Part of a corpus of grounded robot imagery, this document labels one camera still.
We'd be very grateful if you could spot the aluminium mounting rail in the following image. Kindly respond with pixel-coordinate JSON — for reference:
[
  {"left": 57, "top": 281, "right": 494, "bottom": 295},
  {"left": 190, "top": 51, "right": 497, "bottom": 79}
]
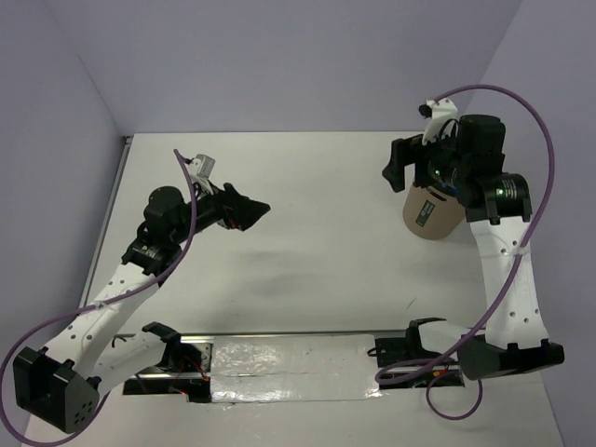
[{"left": 123, "top": 329, "right": 467, "bottom": 404}]

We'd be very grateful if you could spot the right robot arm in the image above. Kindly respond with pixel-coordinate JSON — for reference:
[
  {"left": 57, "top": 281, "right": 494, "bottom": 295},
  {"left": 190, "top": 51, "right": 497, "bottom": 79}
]
[{"left": 375, "top": 115, "right": 564, "bottom": 385}]

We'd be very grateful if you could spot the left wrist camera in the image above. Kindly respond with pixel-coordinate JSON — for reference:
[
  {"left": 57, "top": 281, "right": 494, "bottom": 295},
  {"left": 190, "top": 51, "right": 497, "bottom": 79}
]
[{"left": 186, "top": 155, "right": 215, "bottom": 181}]

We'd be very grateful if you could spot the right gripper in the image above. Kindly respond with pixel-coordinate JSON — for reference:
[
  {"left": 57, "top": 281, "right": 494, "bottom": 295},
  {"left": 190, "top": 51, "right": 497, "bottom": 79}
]
[{"left": 382, "top": 121, "right": 469, "bottom": 191}]

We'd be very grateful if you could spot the tan cylindrical bin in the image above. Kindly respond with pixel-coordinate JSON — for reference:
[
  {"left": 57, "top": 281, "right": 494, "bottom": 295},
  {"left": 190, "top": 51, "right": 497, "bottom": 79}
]
[{"left": 402, "top": 184, "right": 465, "bottom": 240}]

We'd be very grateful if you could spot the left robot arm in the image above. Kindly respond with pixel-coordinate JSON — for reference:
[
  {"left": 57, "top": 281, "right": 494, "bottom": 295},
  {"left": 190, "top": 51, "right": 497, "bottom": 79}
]
[{"left": 13, "top": 183, "right": 271, "bottom": 434}]

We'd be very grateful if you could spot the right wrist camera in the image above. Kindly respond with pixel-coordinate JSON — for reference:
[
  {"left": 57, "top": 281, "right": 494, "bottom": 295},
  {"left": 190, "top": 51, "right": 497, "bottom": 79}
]
[{"left": 418, "top": 98, "right": 458, "bottom": 145}]

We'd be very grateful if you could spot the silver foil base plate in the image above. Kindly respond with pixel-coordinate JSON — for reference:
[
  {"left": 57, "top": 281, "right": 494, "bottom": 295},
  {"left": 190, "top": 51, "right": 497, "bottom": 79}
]
[{"left": 210, "top": 334, "right": 381, "bottom": 403}]

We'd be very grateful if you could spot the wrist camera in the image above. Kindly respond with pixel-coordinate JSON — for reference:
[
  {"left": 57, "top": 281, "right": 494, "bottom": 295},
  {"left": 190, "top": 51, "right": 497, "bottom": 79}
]
[
  {"left": 418, "top": 98, "right": 458, "bottom": 145},
  {"left": 186, "top": 155, "right": 215, "bottom": 181}
]

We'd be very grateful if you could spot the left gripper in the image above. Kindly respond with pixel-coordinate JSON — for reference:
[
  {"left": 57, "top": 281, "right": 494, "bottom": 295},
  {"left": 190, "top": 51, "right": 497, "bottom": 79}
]
[{"left": 170, "top": 177, "right": 269, "bottom": 244}]

